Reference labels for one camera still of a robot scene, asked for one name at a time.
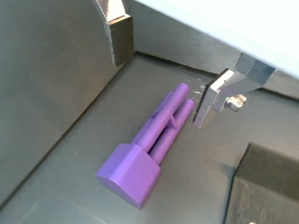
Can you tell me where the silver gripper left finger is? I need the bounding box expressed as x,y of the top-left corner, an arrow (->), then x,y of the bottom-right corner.
92,0 -> 135,67

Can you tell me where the black curved fixture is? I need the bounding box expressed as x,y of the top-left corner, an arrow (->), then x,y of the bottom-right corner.
223,143 -> 299,224

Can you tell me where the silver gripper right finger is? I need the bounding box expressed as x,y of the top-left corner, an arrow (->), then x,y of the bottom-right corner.
192,53 -> 276,129

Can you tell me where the purple three-prong object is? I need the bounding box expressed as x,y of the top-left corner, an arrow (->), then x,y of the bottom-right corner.
97,83 -> 193,208

